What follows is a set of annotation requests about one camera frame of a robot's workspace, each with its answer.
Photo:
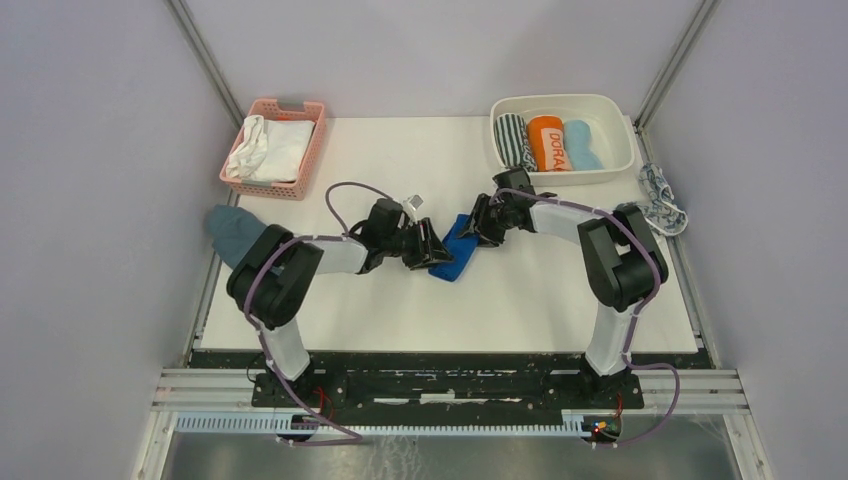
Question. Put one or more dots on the light blue towel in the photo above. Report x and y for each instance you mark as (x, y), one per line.
(578, 146)

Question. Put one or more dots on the orange rolled towel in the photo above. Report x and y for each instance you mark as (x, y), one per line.
(546, 137)

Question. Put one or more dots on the patterned white blue cloth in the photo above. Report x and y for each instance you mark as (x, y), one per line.
(661, 210)

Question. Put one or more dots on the dark blue towel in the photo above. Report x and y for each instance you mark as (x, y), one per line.
(461, 245)

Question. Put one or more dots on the white plastic tub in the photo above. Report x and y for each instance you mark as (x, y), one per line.
(613, 139)

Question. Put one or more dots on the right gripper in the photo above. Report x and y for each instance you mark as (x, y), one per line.
(479, 222)

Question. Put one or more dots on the white crumpled cloth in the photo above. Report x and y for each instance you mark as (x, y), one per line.
(248, 156)

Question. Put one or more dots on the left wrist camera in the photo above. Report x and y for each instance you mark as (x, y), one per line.
(410, 206)

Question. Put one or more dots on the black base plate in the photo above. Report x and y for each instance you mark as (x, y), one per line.
(459, 389)

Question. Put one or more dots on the pink plastic basket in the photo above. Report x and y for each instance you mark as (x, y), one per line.
(273, 109)

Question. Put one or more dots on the grey-blue towel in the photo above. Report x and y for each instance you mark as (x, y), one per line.
(233, 230)

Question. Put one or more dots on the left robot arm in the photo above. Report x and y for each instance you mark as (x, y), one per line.
(271, 281)

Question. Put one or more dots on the white folded towel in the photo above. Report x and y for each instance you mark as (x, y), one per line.
(288, 141)

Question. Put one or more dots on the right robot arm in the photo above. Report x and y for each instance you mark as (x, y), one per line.
(624, 266)

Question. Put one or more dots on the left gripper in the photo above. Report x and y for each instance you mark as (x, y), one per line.
(427, 253)

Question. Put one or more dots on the striped rolled towel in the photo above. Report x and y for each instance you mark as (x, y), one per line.
(512, 142)

